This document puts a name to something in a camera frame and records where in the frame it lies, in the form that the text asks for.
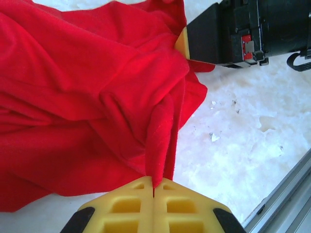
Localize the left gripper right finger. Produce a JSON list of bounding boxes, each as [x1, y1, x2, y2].
[[154, 177, 246, 233]]

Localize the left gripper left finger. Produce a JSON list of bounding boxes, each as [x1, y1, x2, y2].
[[62, 176, 156, 233]]

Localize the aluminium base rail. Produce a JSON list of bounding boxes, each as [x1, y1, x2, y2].
[[242, 148, 311, 233]]

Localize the red t-shirt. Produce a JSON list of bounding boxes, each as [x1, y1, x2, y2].
[[0, 0, 216, 213]]

